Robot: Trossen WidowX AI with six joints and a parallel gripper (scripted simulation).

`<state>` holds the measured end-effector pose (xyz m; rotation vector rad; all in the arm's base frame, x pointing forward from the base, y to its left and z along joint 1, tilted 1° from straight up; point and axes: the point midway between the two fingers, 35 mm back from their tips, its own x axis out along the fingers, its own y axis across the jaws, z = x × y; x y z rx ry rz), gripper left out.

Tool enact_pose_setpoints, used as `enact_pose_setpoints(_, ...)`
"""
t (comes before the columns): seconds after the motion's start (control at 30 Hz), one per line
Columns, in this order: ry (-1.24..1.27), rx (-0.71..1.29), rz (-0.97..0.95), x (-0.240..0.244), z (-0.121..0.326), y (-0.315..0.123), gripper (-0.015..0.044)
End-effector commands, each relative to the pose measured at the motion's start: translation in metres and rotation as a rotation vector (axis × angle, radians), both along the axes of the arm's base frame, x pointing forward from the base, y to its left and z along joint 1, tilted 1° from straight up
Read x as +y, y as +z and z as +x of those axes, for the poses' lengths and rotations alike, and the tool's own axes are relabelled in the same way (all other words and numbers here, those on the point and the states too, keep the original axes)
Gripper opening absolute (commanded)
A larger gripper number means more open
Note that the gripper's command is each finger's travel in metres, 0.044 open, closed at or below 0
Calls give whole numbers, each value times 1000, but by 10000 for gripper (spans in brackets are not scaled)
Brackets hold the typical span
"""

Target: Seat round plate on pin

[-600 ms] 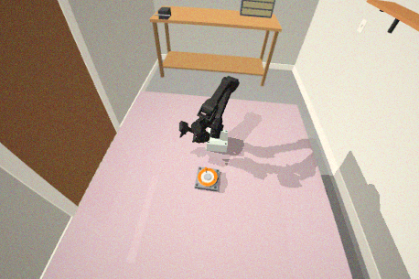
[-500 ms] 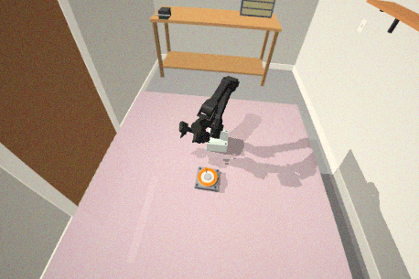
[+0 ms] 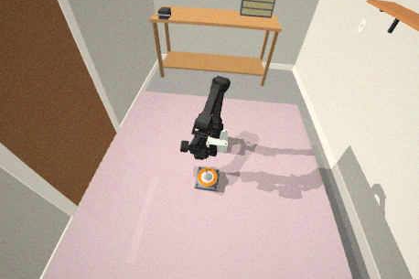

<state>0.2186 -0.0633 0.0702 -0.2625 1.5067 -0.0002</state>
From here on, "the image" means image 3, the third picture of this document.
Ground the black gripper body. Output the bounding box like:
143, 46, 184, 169
180, 140, 217, 156

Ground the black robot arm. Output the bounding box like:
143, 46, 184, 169
188, 76, 231, 160

